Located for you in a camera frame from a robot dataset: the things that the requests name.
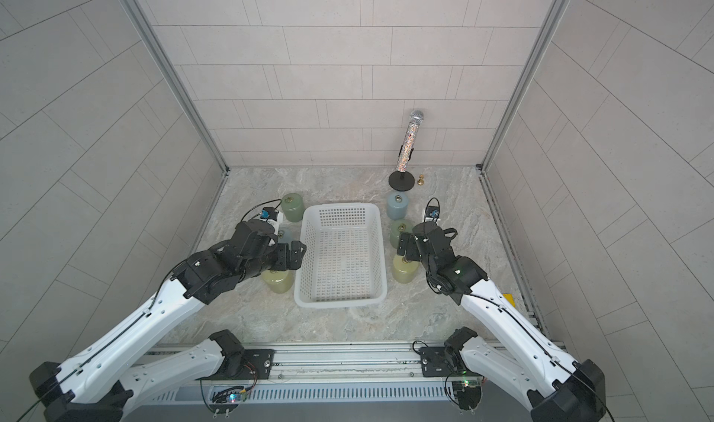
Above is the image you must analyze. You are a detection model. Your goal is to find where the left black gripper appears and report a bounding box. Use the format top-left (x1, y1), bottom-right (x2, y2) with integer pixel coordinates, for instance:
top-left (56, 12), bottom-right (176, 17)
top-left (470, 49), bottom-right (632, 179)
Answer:
top-left (240, 239), bottom-right (312, 282)

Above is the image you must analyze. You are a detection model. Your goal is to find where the blue-grey canister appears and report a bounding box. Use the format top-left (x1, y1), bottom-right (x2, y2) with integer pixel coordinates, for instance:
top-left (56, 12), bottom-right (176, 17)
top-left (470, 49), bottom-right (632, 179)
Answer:
top-left (387, 191), bottom-right (409, 220)
top-left (277, 227), bottom-right (299, 245)

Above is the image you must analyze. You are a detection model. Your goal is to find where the yellow-green canister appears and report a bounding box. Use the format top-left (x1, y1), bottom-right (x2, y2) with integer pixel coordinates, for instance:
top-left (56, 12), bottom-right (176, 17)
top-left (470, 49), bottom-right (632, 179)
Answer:
top-left (392, 255), bottom-right (420, 284)
top-left (260, 271), bottom-right (295, 294)

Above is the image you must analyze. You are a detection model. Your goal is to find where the green canister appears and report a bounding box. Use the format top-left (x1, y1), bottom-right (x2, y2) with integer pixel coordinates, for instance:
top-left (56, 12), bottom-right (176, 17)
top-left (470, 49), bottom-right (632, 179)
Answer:
top-left (281, 193), bottom-right (306, 223)
top-left (390, 219), bottom-right (414, 249)

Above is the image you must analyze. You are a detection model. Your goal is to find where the white plastic perforated basket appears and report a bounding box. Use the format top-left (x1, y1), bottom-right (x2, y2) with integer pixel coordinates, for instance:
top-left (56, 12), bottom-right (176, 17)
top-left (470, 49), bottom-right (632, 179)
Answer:
top-left (294, 203), bottom-right (388, 309)

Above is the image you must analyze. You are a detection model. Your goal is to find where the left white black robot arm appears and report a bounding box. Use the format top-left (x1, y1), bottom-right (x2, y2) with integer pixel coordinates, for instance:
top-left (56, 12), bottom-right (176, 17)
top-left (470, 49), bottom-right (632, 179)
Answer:
top-left (29, 219), bottom-right (307, 421)

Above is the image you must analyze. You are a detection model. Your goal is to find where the yellow object under right arm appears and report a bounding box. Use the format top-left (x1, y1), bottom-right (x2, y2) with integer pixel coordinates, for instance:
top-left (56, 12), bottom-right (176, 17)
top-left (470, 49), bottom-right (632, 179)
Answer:
top-left (503, 294), bottom-right (515, 308)

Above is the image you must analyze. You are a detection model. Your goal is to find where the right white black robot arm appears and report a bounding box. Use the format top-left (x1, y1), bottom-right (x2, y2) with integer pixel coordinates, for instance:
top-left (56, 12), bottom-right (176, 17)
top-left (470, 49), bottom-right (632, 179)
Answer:
top-left (397, 221), bottom-right (608, 421)

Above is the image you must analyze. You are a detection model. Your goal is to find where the sprinkle tube on black stand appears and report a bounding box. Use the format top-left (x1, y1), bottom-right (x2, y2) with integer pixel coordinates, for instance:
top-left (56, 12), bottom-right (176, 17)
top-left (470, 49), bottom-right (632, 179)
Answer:
top-left (389, 110), bottom-right (424, 191)

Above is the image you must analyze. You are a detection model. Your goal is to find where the right circuit board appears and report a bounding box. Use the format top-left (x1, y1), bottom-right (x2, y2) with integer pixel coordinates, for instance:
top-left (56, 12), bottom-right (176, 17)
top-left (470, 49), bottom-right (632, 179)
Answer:
top-left (452, 380), bottom-right (483, 412)

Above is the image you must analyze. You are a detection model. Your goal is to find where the circuit board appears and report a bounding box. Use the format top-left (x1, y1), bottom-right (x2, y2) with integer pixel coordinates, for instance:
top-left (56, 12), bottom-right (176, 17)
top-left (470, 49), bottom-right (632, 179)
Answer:
top-left (210, 386), bottom-right (248, 418)
top-left (452, 380), bottom-right (483, 412)

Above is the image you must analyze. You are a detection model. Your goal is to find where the left circuit board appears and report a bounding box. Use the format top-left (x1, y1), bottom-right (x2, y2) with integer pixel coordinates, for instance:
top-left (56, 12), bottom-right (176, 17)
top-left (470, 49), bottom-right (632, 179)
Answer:
top-left (210, 386), bottom-right (248, 418)

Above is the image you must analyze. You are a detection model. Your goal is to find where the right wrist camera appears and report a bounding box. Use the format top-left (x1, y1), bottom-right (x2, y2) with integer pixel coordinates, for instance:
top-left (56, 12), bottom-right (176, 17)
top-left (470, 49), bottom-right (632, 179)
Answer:
top-left (424, 206), bottom-right (441, 222)

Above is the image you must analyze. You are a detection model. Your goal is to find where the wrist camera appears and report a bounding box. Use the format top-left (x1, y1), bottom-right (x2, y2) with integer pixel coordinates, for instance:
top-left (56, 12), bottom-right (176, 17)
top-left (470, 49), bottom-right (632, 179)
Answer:
top-left (424, 206), bottom-right (441, 222)
top-left (258, 206), bottom-right (284, 233)

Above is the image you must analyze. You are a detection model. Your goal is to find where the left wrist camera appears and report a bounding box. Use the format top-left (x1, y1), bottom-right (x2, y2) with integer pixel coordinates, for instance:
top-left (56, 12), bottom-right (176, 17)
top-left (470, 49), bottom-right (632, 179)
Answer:
top-left (258, 206), bottom-right (284, 233)

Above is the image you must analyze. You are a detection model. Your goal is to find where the aluminium rail frame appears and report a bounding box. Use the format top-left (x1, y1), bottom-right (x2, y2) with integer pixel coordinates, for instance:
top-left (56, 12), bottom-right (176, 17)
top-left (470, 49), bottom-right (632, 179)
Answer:
top-left (108, 340), bottom-right (578, 390)

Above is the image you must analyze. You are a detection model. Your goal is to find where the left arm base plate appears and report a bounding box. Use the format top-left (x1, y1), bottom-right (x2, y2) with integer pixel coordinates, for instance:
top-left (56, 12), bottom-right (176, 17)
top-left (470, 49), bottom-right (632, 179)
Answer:
top-left (221, 349), bottom-right (275, 380)

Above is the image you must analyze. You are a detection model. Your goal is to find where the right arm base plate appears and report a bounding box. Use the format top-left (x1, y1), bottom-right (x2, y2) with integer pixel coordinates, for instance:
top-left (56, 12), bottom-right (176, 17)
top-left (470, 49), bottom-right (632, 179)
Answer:
top-left (416, 345), bottom-right (483, 380)

